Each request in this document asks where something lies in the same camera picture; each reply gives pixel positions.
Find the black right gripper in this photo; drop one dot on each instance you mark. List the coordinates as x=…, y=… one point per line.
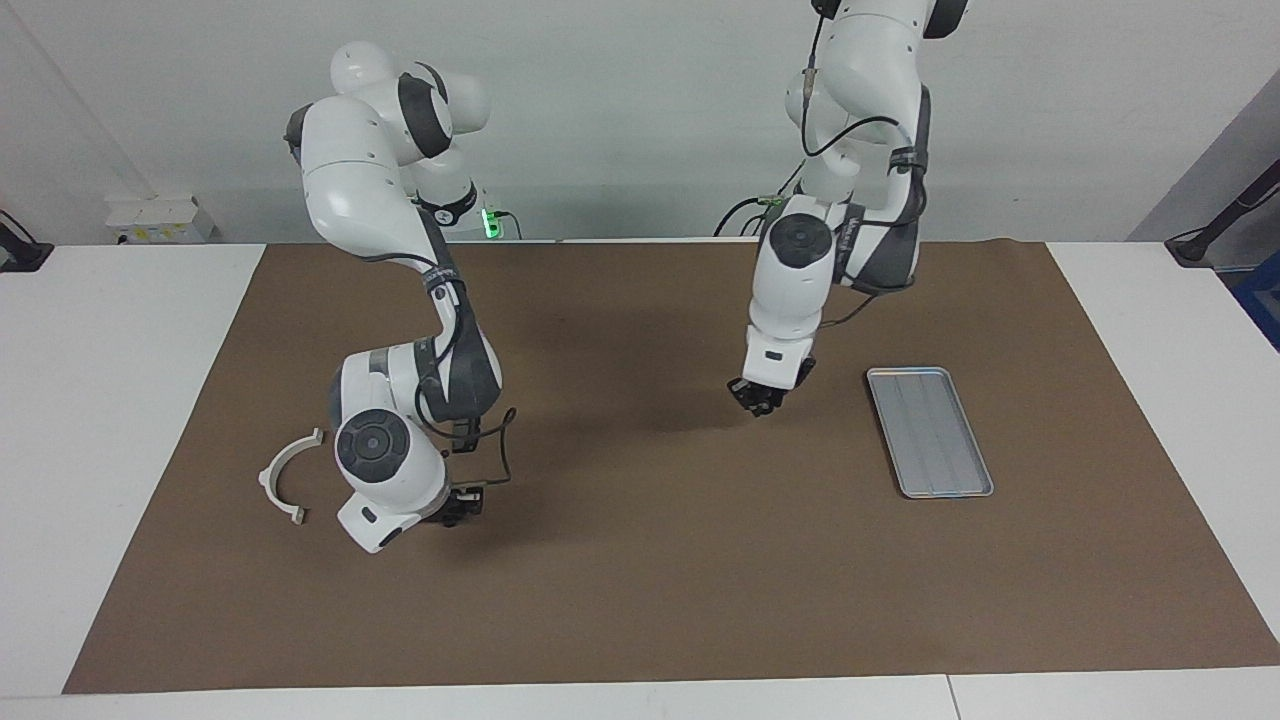
x=467, y=498

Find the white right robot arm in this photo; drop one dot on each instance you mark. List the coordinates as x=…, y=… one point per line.
x=360, y=190

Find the black angled stand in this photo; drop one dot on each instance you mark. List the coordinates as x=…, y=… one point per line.
x=1200, y=245

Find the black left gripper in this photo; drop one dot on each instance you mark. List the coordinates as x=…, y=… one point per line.
x=795, y=385

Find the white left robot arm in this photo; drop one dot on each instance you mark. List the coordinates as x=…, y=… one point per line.
x=790, y=290

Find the white cardboard box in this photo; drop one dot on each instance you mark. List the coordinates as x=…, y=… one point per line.
x=160, y=220

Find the white semicircular bracket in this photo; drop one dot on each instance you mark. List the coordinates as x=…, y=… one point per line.
x=272, y=478

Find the brown table mat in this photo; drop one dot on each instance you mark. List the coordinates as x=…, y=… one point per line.
x=640, y=600

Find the silver metal tray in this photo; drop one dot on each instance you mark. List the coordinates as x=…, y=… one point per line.
x=930, y=435

